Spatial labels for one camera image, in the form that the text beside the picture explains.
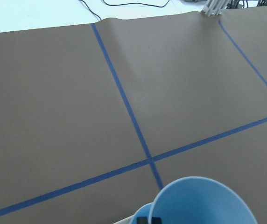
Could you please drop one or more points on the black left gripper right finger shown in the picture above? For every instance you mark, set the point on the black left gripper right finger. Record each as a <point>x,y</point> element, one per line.
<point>156,220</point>

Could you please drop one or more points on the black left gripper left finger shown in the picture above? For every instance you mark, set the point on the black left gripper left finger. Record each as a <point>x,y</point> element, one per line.
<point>142,220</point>

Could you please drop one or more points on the light blue plastic cup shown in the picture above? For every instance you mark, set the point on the light blue plastic cup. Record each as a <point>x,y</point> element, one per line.
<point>144,211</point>
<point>200,200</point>

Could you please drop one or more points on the cream tray with bunny drawing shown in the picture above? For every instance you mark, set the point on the cream tray with bunny drawing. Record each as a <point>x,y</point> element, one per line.
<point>126,220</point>

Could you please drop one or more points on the aluminium frame post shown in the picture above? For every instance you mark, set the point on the aluminium frame post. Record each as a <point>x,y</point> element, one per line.
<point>215,7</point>

